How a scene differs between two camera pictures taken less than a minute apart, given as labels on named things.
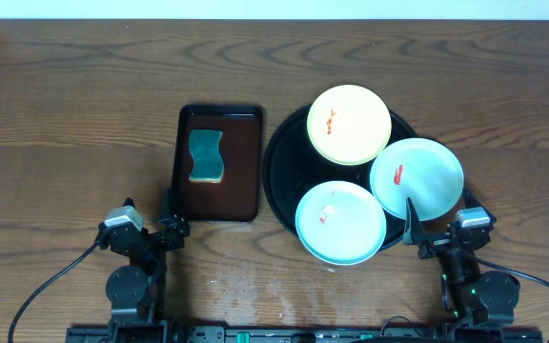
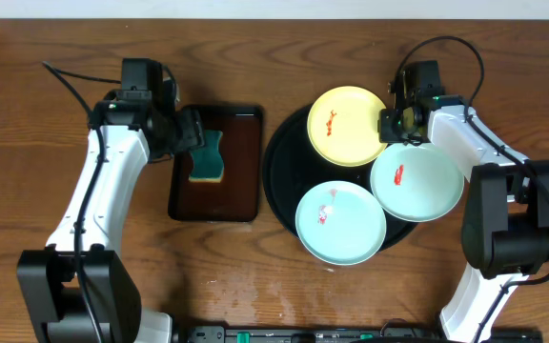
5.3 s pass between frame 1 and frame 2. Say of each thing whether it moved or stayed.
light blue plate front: stayed
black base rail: stayed
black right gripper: moved
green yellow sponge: stayed
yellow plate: stayed
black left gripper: moved
